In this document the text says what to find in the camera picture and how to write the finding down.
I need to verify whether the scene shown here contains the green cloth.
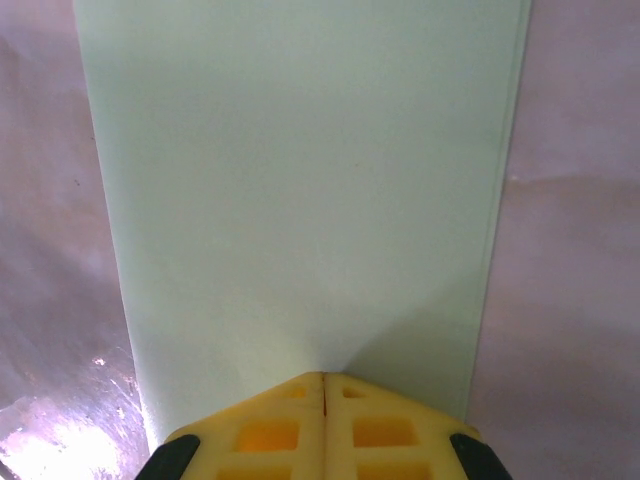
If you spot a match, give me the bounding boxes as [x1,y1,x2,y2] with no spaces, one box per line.
[72,0,531,451]

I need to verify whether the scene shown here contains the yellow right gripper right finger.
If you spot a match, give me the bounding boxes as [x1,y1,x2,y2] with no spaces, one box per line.
[324,372,511,480]

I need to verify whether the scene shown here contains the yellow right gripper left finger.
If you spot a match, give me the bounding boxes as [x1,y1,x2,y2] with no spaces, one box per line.
[142,371,326,480]

